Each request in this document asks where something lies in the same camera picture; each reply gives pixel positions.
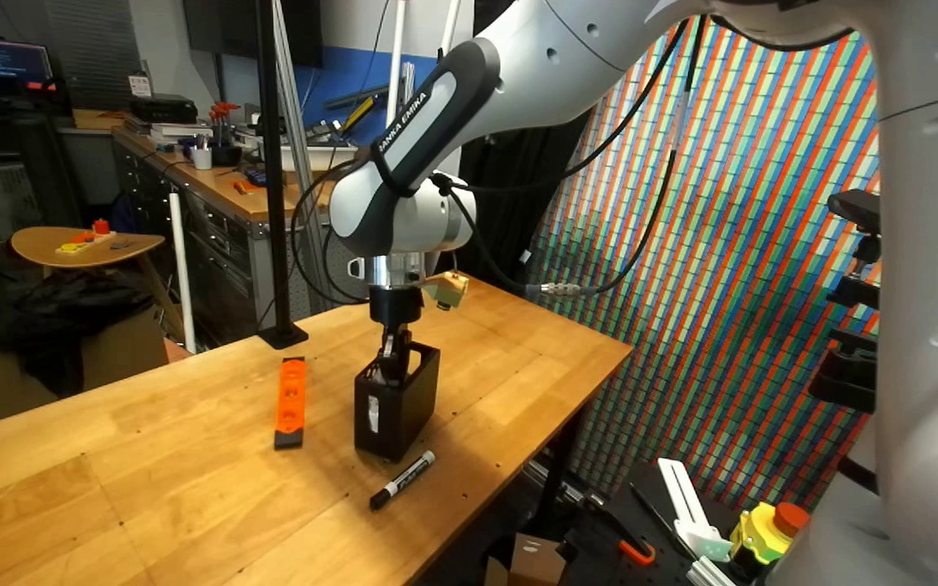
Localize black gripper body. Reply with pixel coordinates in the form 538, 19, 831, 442
363, 283, 427, 330

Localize black perforated holder box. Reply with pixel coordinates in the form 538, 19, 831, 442
352, 337, 444, 465

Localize orange torpedo level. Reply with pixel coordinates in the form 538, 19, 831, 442
269, 350, 311, 453

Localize black Expo marker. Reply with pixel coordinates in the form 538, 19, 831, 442
363, 444, 439, 515

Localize workbench with drawers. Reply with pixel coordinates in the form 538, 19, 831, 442
108, 123, 345, 350

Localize black pole stand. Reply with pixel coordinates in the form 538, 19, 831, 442
255, 0, 311, 354

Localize white vertical pipe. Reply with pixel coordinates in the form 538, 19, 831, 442
166, 186, 198, 359

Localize small white cup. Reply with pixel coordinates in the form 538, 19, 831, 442
185, 135, 217, 175

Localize black printer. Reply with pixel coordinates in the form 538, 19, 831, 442
124, 90, 205, 128

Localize orange and black clamp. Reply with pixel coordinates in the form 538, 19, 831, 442
553, 474, 660, 574

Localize multicolour patterned curtain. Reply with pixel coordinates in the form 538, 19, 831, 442
517, 19, 886, 515

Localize orange and yellow toys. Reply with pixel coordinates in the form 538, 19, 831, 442
53, 214, 121, 262

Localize black cable with silver connector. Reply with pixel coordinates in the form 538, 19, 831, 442
430, 19, 708, 302

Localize white slotted bracket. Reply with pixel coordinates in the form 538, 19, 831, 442
654, 456, 717, 539

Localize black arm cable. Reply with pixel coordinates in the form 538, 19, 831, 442
454, 19, 699, 269

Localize small white bracket piece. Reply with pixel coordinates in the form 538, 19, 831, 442
683, 550, 740, 586

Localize black camera mount rig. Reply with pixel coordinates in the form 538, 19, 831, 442
808, 186, 886, 414

